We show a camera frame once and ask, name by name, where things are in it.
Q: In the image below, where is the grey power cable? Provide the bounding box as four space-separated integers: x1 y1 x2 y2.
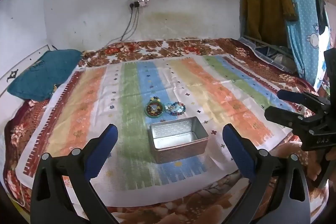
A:
106 7 134 46

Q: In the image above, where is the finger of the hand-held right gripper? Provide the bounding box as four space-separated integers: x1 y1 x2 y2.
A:
277 89 332 109
264 106 328 136

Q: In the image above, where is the teal pillow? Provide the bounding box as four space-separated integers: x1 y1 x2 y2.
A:
7 49 82 102

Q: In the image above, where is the green bead bracelet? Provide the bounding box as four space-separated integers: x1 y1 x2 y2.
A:
146 98 165 119

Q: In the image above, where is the striped pastel cloth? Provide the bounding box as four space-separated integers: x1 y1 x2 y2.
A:
15 54 302 207

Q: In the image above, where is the rectangular metal tin box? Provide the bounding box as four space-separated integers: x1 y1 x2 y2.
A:
147 116 210 164

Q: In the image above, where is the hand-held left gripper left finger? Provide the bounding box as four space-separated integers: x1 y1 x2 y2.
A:
30 123 120 224

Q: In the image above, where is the dark blue bead bracelet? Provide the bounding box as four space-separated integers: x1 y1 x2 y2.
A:
165 101 186 116

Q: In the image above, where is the white bed headboard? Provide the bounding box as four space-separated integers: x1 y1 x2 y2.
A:
0 43 57 98

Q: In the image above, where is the black power cable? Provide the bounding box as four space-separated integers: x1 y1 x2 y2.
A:
115 7 139 42

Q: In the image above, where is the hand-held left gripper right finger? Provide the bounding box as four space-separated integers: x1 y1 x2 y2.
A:
222 123 311 224

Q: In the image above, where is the white power strip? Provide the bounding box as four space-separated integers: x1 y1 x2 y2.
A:
128 0 150 8

